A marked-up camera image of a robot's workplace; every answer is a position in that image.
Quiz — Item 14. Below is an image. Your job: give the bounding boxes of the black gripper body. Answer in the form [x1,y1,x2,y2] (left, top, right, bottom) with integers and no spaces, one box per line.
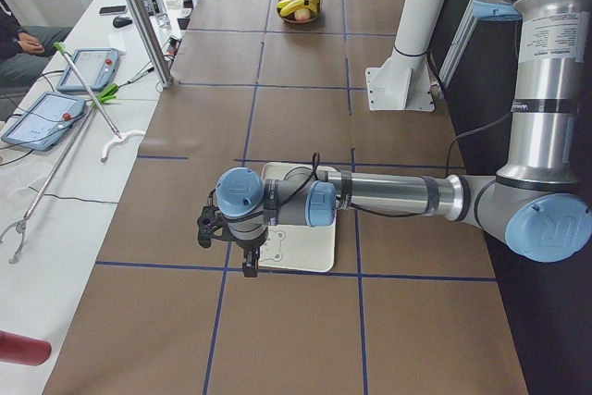
[229,223,268,256]

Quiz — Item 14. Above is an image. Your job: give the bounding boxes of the yellow banana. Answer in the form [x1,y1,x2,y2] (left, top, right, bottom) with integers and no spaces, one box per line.
[307,0,321,16]
[277,0,303,10]
[279,0,304,18]

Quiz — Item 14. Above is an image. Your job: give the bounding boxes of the woven wicker basket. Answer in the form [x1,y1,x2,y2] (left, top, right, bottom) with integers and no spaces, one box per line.
[276,0,322,24]

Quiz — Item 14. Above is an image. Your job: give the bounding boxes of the white bear tray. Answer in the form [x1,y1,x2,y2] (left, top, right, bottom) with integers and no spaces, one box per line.
[258,162,337,272]

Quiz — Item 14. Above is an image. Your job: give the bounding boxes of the black computer mouse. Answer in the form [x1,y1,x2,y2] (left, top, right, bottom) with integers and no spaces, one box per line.
[112,16,133,29]

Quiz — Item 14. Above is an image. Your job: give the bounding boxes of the black smartphone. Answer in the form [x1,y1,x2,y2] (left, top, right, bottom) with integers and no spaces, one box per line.
[99,5,127,16]

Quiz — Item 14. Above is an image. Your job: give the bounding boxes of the far blue teach pendant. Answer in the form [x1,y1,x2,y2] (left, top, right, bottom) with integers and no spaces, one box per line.
[56,48,119,94]

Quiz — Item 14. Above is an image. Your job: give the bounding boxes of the blue teach pendant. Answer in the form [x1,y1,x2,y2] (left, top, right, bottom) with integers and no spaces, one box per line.
[56,48,119,94]
[1,92,86,151]

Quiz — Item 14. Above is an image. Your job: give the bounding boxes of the long metal reacher grabber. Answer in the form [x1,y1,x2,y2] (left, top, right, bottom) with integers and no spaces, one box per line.
[1,106,99,265]

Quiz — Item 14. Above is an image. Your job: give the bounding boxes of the near blue teach pendant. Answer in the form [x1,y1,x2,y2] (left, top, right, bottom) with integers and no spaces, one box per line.
[1,92,86,151]

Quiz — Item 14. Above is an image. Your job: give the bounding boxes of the red cylinder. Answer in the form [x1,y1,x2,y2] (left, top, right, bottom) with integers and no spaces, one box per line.
[1,331,52,366]

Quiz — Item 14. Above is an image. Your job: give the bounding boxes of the seated person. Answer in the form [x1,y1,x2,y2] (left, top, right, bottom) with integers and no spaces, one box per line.
[1,3,72,88]

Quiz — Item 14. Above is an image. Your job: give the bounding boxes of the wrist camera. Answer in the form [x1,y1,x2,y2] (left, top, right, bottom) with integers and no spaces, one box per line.
[197,204,228,249]

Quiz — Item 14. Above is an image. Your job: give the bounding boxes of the white pedestal base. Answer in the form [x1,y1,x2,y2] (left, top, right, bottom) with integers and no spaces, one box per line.
[365,0,444,112]

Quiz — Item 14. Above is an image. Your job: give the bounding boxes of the green handled reacher grabber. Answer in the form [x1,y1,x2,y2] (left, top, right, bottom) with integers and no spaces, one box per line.
[54,43,145,164]

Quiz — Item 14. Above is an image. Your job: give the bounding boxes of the aluminium frame post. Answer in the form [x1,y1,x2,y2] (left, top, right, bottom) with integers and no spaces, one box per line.
[126,0,174,90]

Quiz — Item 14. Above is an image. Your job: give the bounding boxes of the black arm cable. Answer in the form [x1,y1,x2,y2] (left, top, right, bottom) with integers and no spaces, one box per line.
[203,112,514,220]

